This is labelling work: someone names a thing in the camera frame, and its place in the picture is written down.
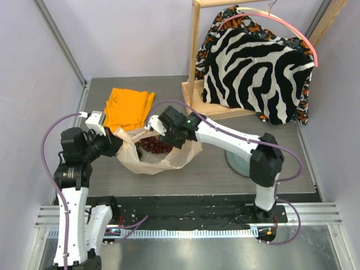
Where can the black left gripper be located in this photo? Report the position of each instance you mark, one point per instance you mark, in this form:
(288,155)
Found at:
(112,142)

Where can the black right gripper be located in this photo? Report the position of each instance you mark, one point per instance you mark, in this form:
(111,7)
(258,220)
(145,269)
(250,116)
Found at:
(171,138)

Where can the banana print plastic bag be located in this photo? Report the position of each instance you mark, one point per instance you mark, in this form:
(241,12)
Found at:
(153,163)

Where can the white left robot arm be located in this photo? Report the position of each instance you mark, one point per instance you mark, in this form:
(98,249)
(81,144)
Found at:
(81,231)

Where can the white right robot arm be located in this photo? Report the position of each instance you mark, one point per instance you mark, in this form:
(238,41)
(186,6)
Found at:
(260,158)

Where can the red fake grapes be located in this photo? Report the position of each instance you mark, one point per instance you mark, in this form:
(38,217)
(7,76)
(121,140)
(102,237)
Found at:
(155,146)

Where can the dark fake fruit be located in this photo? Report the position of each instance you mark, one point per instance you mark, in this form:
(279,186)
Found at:
(139,153)

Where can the wooden clothes rack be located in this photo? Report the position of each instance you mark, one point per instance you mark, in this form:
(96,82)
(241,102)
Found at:
(192,88)

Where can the folded orange cloth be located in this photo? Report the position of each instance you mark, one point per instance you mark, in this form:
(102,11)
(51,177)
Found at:
(127,109)

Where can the grey round plate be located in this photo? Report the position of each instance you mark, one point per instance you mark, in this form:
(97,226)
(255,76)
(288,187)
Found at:
(239,164)

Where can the zebra print garment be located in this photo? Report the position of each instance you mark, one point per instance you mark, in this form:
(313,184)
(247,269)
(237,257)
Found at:
(248,72)

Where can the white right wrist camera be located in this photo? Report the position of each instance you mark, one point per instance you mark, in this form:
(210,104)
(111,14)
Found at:
(153,123)

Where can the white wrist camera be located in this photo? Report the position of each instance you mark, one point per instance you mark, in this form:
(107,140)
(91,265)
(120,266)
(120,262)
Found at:
(94,121)
(153,123)

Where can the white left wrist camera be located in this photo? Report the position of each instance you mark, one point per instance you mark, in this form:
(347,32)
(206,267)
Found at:
(94,121)

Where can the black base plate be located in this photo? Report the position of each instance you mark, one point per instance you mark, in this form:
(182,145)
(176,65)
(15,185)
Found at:
(196,216)

